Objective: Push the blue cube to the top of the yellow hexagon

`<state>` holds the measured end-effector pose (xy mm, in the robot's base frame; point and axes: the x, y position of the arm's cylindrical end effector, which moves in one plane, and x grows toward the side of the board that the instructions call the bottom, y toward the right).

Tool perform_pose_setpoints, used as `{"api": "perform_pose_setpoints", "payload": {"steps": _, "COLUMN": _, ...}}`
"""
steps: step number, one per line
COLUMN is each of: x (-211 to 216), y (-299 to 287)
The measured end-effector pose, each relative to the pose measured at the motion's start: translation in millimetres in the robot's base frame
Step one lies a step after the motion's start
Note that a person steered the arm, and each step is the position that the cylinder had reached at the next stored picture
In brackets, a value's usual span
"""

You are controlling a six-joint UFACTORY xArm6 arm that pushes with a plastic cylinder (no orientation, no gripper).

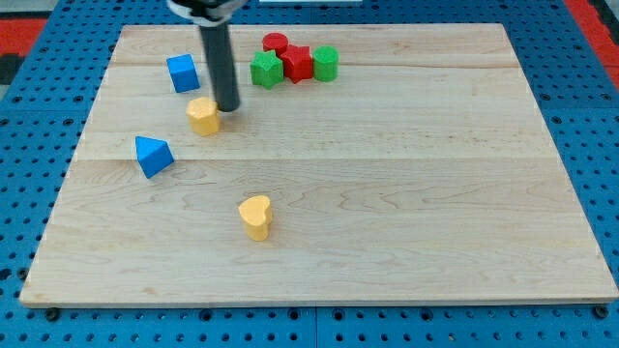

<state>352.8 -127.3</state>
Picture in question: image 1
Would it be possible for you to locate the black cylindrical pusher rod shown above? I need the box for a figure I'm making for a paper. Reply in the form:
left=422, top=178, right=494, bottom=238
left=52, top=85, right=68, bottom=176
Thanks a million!
left=200, top=21, right=241, bottom=112

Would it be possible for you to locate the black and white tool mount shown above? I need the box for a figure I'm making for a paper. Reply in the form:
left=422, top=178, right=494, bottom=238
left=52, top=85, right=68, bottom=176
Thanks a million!
left=166, top=0, right=248, bottom=26

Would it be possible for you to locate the blue cube block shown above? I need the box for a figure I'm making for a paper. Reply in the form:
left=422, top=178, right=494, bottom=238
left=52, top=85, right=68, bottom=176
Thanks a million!
left=166, top=54, right=200, bottom=93

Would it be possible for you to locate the yellow hexagon block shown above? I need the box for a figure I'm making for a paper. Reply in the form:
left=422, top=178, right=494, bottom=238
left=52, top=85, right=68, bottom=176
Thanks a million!
left=186, top=97, right=221, bottom=136

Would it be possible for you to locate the red cylinder block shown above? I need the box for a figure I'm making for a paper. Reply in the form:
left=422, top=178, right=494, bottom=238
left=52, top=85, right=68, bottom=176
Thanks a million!
left=262, top=32, right=289, bottom=57

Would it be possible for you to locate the green star block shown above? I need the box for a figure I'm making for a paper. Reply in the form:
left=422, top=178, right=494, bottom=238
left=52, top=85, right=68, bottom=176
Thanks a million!
left=250, top=50, right=284, bottom=90

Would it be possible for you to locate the red star block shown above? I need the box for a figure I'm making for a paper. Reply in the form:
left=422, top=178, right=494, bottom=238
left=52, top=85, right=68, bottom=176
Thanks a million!
left=280, top=44, right=313, bottom=83

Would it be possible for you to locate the green cylinder block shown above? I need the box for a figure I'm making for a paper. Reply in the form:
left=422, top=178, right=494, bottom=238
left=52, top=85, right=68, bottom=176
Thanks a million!
left=312, top=45, right=339, bottom=82

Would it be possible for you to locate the blue triangle block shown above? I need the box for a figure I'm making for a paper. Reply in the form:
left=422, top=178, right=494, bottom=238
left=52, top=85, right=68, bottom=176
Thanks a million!
left=134, top=136, right=174, bottom=179

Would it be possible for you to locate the yellow heart block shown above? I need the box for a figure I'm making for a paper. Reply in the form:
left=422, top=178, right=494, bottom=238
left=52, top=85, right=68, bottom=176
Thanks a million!
left=238, top=195, right=273, bottom=242

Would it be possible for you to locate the light wooden board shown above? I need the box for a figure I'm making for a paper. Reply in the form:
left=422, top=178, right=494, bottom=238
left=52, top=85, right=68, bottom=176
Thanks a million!
left=19, top=23, right=618, bottom=308

